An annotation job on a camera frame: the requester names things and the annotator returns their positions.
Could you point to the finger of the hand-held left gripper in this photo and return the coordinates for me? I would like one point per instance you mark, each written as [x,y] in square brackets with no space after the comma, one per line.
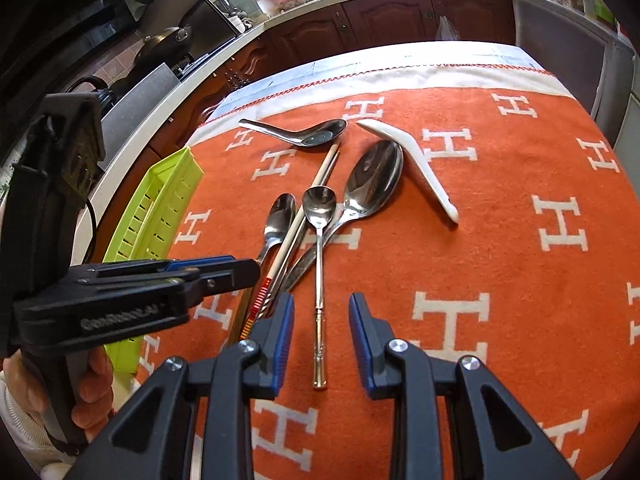
[200,262]
[230,275]

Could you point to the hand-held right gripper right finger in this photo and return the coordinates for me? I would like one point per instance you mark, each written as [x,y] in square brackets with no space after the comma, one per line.
[367,345]

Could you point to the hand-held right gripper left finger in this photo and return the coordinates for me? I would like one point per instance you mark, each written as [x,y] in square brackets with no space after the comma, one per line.
[275,345]

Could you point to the red striped chopstick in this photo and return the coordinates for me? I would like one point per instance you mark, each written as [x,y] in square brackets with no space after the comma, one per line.
[286,247]

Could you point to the small steel spoon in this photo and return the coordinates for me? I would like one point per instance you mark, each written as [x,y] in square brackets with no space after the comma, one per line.
[280,215]

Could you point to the green plastic utensil tray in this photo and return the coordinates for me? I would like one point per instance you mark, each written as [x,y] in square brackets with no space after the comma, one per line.
[165,185]

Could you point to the deep steel soup spoon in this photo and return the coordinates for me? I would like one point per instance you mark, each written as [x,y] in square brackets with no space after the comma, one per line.
[320,135]

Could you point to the large steel spoon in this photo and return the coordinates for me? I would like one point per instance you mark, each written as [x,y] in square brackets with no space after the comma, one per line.
[375,175]

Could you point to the white ceramic spoon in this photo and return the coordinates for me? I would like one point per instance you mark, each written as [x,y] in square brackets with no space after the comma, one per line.
[425,170]

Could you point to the person's left forearm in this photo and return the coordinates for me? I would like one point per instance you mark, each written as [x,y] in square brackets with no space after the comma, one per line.
[20,440]

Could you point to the person's left hand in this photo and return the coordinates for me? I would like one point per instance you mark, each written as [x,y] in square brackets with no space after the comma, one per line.
[97,395]

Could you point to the white kitchen countertop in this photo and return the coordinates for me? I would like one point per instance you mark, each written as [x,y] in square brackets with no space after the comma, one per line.
[135,152]

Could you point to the orange patterned blanket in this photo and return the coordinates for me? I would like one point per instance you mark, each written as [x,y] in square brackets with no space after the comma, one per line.
[475,260]

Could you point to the stainless steel splash guard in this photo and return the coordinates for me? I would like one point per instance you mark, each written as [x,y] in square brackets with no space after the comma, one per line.
[140,95]

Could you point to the black range hood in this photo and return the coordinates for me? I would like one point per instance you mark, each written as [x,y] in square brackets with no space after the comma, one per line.
[65,20]

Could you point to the dark wok with lid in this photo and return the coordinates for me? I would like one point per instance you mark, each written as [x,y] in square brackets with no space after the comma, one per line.
[162,42]

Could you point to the dark stove side panel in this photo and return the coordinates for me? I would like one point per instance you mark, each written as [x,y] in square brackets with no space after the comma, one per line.
[210,10]

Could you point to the light blue table cover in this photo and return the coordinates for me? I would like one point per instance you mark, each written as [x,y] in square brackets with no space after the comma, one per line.
[400,57]

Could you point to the brown wooden cabinets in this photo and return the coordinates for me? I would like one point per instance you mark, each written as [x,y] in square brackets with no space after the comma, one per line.
[390,17]

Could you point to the clear plastic bag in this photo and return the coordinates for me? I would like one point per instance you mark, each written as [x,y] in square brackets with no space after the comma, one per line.
[447,30]

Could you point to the grey appliance with dark window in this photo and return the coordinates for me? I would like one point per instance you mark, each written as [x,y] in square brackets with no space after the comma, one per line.
[555,40]

